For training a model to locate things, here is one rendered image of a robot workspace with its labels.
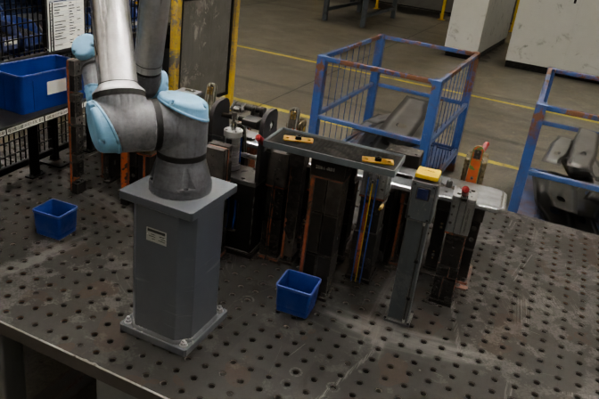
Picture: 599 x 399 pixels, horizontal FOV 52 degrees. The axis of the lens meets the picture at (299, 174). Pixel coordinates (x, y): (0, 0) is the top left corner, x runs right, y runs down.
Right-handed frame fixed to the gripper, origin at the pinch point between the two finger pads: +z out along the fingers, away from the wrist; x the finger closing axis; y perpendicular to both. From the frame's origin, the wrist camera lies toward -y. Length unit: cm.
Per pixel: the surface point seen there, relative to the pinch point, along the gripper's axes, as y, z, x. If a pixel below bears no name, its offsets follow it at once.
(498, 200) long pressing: 115, 26, 3
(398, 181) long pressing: 85, 23, 0
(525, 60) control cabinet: 124, 693, 404
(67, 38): -55, 24, 24
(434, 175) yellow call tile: 97, -10, -5
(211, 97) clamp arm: 6.5, 36.3, 17.7
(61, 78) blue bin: -35.3, 7.2, 2.2
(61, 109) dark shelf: -32.3, 10.3, -7.7
